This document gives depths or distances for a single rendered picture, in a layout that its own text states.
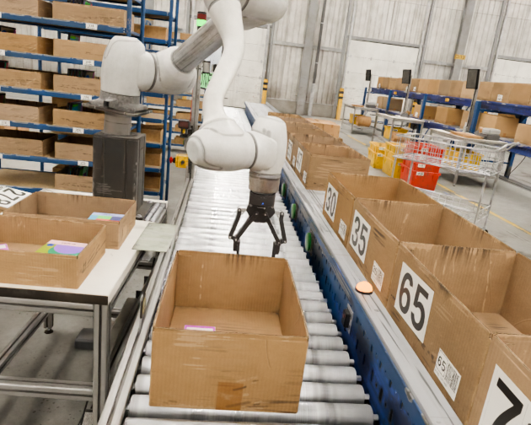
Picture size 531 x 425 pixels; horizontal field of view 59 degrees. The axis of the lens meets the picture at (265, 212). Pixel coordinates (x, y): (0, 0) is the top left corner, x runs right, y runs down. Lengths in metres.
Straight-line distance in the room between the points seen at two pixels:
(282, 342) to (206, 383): 0.17
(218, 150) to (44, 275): 0.60
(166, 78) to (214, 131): 0.85
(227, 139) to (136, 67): 0.86
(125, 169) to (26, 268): 0.72
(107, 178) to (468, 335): 1.55
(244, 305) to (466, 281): 0.57
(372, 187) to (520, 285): 0.83
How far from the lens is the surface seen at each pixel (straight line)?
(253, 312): 1.31
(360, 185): 1.88
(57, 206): 2.01
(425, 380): 0.94
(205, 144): 1.17
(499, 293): 1.27
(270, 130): 1.27
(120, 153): 1.99
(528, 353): 0.85
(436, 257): 1.16
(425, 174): 7.33
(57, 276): 1.42
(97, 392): 1.56
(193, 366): 0.93
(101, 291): 1.41
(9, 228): 1.75
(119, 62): 1.97
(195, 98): 2.76
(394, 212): 1.52
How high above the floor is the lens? 1.38
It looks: 16 degrees down
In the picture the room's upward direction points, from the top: 7 degrees clockwise
